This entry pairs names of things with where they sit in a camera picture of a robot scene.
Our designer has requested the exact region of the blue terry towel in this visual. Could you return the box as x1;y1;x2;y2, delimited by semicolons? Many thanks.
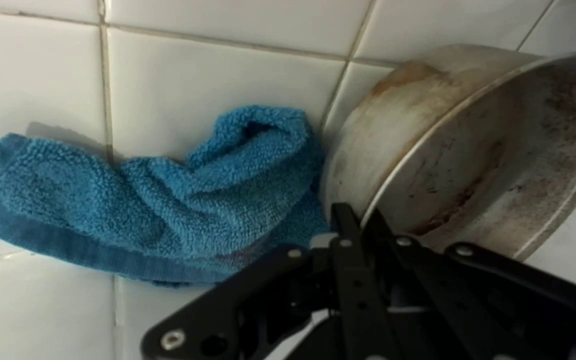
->
0;103;335;287

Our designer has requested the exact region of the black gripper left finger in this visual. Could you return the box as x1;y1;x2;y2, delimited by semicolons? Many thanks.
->
140;202;397;360

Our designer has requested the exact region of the steel pan with black handle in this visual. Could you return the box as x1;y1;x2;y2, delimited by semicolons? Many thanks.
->
318;42;576;264

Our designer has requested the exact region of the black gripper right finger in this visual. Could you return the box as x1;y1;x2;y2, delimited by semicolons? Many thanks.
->
367;207;576;360

